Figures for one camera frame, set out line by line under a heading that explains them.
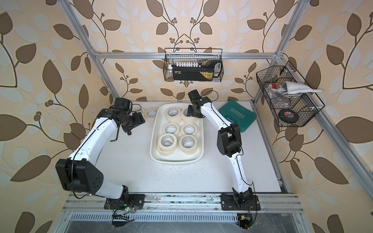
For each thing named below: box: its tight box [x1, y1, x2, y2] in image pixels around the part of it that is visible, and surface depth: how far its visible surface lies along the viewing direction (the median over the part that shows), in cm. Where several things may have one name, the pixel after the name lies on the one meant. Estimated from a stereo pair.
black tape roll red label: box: [278, 108, 300, 124], surface depth 72 cm
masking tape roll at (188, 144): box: [178, 134, 199, 156], surface depth 92 cm
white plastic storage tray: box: [149, 102, 204, 165], surface depth 96 cm
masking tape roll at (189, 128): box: [180, 122, 198, 136], surface depth 103 cm
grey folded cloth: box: [275, 81, 323, 96], surface depth 63 cm
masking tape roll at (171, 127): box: [162, 122, 180, 135], surface depth 104 cm
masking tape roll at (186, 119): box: [180, 107, 198, 124], surface depth 107 cm
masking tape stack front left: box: [156, 133, 178, 157], surface depth 91 cm
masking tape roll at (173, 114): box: [165, 105, 182, 123], surface depth 110 cm
